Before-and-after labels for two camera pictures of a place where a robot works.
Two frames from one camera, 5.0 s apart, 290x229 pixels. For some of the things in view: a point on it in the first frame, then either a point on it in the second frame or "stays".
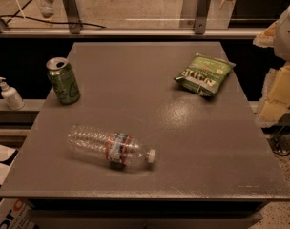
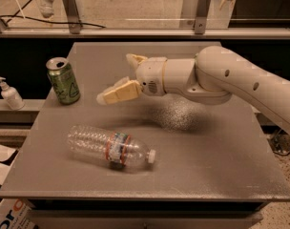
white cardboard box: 14,214 stays
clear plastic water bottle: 111,147 stays
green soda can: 63,80 stays
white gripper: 287,37 to 150,76
